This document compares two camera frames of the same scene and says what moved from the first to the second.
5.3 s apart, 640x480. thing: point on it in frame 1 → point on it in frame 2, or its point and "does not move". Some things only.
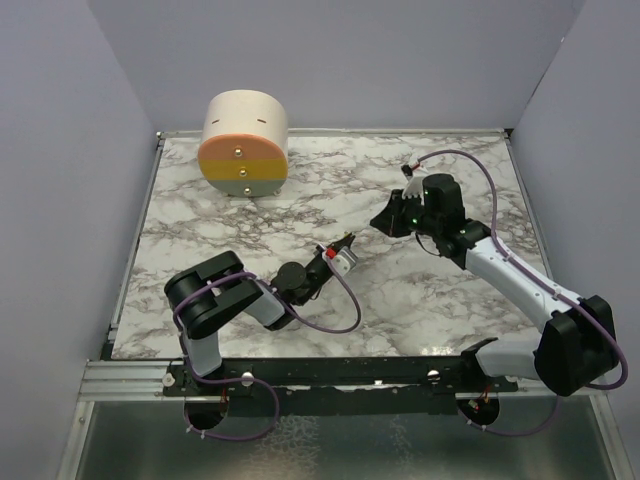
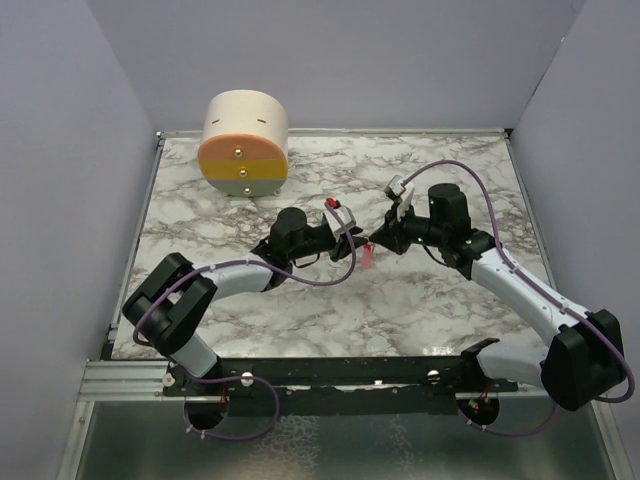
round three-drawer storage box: [244, 148] does not move
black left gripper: [343, 242] → [345, 244]
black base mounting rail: [383, 386] does not move
